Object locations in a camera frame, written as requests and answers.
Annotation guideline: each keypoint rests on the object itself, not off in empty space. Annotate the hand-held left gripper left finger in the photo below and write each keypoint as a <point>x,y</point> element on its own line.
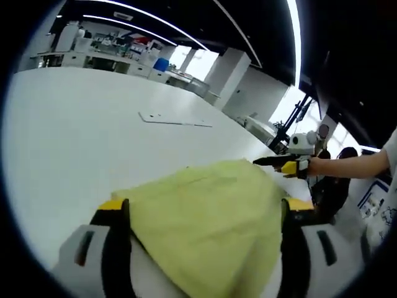
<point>116,248</point>

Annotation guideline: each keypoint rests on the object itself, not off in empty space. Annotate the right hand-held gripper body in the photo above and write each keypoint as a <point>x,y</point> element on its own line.
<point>302,144</point>

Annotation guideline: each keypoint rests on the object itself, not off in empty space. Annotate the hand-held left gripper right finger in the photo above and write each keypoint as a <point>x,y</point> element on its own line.
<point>294,248</point>

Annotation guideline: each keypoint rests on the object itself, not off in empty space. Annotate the yellow garment with dark sleeves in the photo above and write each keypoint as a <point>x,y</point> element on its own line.
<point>201,223</point>

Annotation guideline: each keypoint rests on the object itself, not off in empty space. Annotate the white template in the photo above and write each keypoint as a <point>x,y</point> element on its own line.
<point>173,119</point>

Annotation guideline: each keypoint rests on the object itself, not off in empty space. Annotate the dark hanging screen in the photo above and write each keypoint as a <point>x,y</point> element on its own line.
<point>313,83</point>

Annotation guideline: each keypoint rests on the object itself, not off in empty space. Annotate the person's white printed shirt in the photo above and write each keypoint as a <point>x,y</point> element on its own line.
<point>391,155</point>

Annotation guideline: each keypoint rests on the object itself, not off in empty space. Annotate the white square pillar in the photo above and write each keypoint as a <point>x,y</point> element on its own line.
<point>229,77</point>

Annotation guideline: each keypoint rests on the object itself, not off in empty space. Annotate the ceiling light strip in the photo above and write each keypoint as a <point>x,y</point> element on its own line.
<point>139,29</point>
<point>161,17</point>
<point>295,40</point>

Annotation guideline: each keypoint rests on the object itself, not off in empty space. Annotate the bright window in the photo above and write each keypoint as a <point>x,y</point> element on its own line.
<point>192,63</point>

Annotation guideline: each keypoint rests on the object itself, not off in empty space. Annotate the blue container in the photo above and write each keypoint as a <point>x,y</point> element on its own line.
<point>161,64</point>

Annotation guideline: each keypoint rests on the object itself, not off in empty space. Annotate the row of white workbenches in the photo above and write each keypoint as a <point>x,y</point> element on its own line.
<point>124,63</point>

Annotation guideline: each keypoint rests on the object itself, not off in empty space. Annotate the white tall cabinet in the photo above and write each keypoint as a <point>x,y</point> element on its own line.
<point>66,35</point>

